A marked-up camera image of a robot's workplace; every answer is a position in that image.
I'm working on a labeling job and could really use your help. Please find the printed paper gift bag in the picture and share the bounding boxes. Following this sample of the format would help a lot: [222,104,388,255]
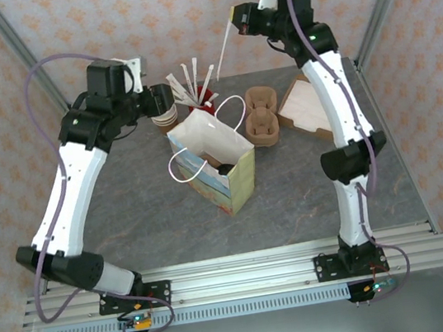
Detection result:
[158,92,266,226]

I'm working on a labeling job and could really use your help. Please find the red straw holder cup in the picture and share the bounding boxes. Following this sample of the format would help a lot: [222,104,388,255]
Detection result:
[186,83,219,116]

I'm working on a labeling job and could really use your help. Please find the brown paper cup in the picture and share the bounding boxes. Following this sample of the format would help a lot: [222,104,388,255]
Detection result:
[151,111,179,123]
[156,121,180,137]
[152,116,180,128]

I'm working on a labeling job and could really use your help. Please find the brown cardboard napkin tray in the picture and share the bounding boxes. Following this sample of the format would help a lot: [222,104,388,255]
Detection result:
[272,70,336,150]

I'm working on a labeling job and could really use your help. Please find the black plastic cup lid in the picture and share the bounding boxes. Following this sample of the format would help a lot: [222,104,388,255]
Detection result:
[214,161,238,178]

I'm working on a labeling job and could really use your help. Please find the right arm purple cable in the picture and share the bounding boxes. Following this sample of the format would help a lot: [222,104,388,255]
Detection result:
[269,0,416,311]

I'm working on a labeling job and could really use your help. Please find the small circuit board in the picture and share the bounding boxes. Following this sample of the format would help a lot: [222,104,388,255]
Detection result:
[363,277,398,296]
[116,311,155,332]

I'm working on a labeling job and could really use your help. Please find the aluminium frame post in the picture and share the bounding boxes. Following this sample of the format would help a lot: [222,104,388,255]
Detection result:
[344,0,436,74]
[0,0,75,127]

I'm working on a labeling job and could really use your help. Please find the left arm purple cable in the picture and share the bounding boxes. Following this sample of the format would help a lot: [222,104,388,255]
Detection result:
[0,42,178,332]

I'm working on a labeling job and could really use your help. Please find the white napkin stack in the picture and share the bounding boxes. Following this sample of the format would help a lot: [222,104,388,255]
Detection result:
[275,75,329,143]

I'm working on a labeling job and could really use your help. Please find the paper straw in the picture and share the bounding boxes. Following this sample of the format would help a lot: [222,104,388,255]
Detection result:
[200,63,219,94]
[200,90,222,109]
[164,69,192,102]
[172,97,197,111]
[170,86,196,107]
[180,64,196,100]
[188,56,204,98]
[206,17,243,83]

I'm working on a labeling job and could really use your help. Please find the brown pulp cup carrier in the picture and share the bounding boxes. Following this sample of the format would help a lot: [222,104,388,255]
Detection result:
[243,106,284,152]
[243,83,280,120]

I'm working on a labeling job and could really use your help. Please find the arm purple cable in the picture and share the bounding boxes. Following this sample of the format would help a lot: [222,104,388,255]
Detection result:
[269,0,416,311]
[0,42,178,332]

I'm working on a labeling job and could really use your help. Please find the grey slotted cable duct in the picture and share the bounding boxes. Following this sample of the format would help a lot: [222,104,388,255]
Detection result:
[41,283,353,332]

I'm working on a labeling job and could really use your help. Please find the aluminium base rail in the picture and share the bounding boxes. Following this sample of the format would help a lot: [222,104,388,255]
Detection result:
[16,218,443,330]

